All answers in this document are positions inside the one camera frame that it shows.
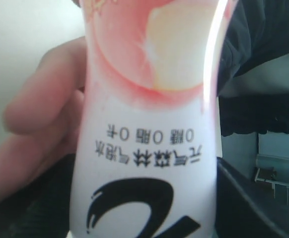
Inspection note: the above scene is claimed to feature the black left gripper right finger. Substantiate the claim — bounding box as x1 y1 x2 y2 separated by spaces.
215 158 289 238

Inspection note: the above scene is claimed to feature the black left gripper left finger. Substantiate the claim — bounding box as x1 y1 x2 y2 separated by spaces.
0 154 75 238

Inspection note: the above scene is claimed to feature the pink peach soda bottle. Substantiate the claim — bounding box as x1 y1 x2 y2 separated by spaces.
70 0 237 238

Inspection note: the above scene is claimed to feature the black sleeved forearm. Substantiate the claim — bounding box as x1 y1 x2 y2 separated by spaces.
218 0 289 136

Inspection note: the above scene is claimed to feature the open human hand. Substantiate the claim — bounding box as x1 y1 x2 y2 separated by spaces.
0 37 87 201

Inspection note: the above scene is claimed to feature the white shelf frame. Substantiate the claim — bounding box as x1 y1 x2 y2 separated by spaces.
252 154 289 207

